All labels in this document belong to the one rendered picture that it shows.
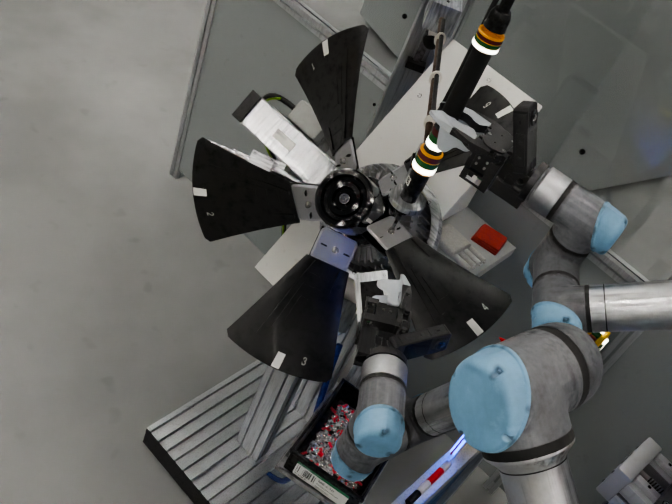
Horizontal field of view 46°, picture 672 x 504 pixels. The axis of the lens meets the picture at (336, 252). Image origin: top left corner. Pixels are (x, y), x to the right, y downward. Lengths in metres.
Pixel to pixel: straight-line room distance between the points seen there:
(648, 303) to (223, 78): 1.95
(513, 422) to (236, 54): 2.06
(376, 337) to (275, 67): 1.49
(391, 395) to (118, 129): 2.43
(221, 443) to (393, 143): 1.10
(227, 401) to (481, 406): 1.63
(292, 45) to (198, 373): 1.10
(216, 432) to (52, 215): 1.07
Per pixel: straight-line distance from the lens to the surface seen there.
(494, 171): 1.33
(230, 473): 2.41
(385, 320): 1.34
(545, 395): 0.98
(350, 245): 1.57
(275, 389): 2.18
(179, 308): 2.82
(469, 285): 1.52
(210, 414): 2.50
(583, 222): 1.31
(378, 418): 1.21
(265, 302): 1.54
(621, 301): 1.27
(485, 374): 0.96
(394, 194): 1.46
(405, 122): 1.82
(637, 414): 2.33
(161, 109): 3.63
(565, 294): 1.28
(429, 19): 1.92
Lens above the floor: 2.16
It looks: 42 degrees down
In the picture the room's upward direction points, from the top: 24 degrees clockwise
